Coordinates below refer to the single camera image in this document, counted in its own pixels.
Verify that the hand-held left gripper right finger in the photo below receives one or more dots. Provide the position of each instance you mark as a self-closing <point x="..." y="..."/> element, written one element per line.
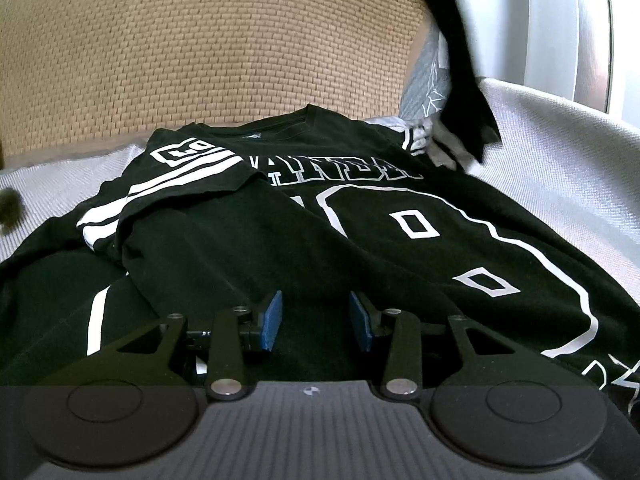
<point x="361" y="320"/>

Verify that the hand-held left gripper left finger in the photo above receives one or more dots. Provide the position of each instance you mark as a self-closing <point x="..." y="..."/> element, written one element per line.
<point x="270" y="320"/>

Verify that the black jersey t-shirt white print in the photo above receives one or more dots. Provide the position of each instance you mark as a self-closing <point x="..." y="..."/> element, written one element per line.
<point x="50" y="300"/>
<point x="250" y="240"/>

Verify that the grey pillow white line pattern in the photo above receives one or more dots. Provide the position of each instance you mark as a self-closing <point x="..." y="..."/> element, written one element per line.
<point x="425" y="75"/>

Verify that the tan woven mattress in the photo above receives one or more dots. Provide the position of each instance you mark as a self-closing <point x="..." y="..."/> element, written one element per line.
<point x="200" y="50"/>

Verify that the grey tabby cat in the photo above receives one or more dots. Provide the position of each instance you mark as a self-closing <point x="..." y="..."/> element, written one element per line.
<point x="9" y="210"/>

